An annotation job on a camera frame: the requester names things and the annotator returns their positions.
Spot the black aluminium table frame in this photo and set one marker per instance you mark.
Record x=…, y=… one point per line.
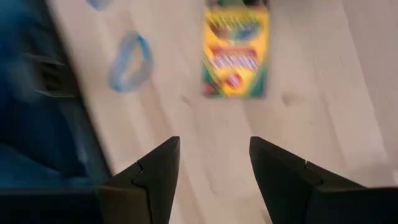
x=84, y=130

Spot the blue rubber band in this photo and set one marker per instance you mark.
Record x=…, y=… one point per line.
x=99, y=4
x=145, y=59

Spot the black table-level camera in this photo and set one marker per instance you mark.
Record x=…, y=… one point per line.
x=53, y=77

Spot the yellow crayon box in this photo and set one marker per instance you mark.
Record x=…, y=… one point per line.
x=234, y=53

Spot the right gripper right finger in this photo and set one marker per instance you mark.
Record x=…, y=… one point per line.
x=289, y=196

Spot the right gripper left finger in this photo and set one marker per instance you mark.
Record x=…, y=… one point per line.
x=146, y=196

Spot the person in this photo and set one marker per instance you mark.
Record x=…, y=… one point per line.
x=18, y=140

